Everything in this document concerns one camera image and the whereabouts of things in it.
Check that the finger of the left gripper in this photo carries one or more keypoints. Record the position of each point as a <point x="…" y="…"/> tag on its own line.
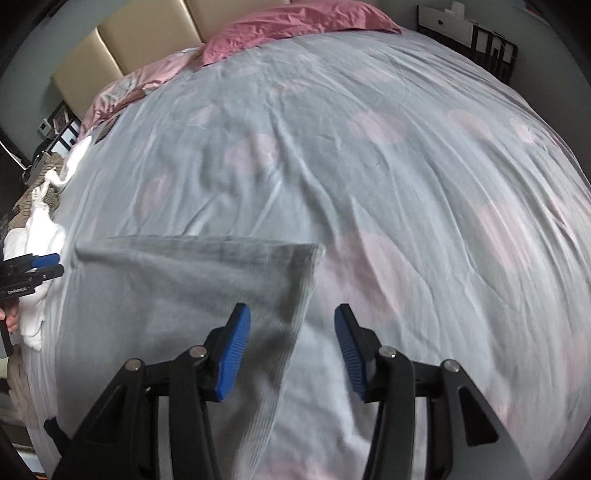
<point x="43" y="274"/>
<point x="31" y="262"/>

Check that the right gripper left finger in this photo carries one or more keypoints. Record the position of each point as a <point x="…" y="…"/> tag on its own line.
<point x="118" y="438"/>

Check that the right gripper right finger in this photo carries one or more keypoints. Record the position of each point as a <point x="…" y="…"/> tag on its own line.
<point x="465" y="437"/>

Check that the grey black raglan shirt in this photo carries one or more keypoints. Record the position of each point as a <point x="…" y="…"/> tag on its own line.
<point x="153" y="297"/>

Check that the person left hand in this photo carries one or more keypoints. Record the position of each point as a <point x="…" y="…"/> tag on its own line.
<point x="11" y="318"/>

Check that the cream white blanket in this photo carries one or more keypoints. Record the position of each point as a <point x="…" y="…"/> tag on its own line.
<point x="39" y="236"/>

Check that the left pink pillow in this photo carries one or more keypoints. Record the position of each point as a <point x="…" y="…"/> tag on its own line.
<point x="133" y="87"/>

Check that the pink pillow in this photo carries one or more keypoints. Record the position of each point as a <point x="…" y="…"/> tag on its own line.
<point x="295" y="20"/>
<point x="133" y="87"/>

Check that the white pink bed sheet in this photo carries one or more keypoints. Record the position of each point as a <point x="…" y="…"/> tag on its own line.
<point x="455" y="223"/>

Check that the beige padded headboard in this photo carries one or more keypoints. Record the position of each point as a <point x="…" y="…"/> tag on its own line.
<point x="138" y="34"/>

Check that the right pink pillow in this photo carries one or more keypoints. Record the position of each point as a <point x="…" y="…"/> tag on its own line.
<point x="295" y="20"/>

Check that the white right nightstand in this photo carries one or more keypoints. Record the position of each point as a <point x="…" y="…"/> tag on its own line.
<point x="486" y="48"/>

